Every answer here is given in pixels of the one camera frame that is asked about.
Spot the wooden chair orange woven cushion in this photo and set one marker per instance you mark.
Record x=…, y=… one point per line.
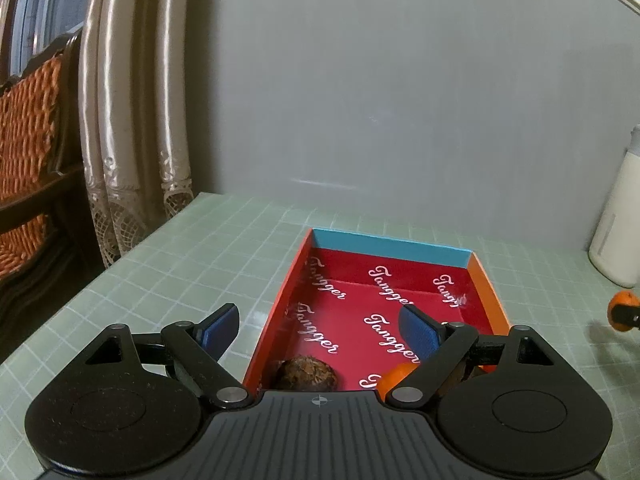
x=30, y=125

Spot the dark brown wrinkled fruit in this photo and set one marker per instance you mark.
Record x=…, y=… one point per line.
x=305, y=372

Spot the beige satin curtain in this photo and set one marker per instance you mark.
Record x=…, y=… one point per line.
x=130, y=110

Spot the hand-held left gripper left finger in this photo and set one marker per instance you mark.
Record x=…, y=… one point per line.
x=222, y=327

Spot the window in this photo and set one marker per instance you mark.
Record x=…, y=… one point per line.
x=50, y=5

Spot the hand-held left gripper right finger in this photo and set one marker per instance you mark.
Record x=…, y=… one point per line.
x=420, y=332

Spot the mandarin orange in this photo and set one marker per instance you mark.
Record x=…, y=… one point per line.
x=622, y=299
x=395, y=377

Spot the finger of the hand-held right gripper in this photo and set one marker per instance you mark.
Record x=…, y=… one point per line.
x=629, y=316

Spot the pink and red cardboard box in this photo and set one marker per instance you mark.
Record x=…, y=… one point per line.
x=360, y=285

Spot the white thermos jug grey lid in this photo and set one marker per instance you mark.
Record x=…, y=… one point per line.
x=620, y=230

